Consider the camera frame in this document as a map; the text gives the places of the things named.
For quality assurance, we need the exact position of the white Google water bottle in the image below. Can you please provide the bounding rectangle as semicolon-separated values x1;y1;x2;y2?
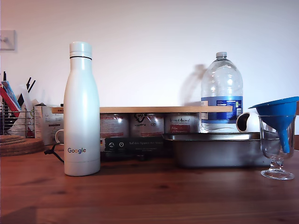
63;42;101;177

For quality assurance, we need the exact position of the wooden IKEA board shelf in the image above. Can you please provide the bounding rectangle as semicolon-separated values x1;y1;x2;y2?
51;106;234;114

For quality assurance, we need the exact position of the large clear plastic water bottle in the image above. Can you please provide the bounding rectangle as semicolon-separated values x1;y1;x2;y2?
200;51;244;134

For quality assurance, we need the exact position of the tin can black logo print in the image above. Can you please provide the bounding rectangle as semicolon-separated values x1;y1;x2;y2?
129;113;164;138

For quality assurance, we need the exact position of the tin can script lettering label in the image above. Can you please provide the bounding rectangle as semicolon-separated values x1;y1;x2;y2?
164;112;201;134

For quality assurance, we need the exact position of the dark box with German flag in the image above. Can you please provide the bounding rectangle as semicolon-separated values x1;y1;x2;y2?
100;137;172;160

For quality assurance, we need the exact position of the tin can red white label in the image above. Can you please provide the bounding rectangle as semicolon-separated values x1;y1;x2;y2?
100;113;130;139

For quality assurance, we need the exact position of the grey metal baking pan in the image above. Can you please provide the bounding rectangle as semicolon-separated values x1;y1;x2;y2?
161;131;278;169

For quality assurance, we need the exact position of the dark red patterned mug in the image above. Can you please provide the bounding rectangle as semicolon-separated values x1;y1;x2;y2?
55;128;65;144

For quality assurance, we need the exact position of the white printed carton box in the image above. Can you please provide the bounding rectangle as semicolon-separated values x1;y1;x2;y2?
34;104;65;146

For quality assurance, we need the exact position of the white round device black opening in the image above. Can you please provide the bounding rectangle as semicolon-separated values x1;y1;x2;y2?
235;112;261;133

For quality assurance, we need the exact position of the clear footed glass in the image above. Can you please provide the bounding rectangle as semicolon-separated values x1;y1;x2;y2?
258;114;298;181

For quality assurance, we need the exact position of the white card with black stripes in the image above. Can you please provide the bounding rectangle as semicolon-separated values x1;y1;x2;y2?
17;77;36;113

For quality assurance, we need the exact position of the blue plastic funnel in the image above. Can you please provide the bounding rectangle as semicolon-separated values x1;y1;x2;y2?
248;96;299;154

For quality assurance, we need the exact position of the large round cork trivet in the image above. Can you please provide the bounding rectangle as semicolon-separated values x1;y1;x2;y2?
0;137;45;157

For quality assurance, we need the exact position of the small round cork trivet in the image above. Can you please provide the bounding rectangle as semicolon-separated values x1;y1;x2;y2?
0;134;25;143

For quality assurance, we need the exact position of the blue booklet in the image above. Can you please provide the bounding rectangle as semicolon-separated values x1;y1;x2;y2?
1;80;22;110

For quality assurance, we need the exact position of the red book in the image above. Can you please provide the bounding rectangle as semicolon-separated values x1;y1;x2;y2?
0;86;21;112

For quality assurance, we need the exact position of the chrome wire rack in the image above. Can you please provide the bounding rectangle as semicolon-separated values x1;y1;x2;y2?
0;102;36;138

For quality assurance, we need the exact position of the white wall switch plate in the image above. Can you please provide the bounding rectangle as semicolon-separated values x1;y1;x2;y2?
0;29;18;51

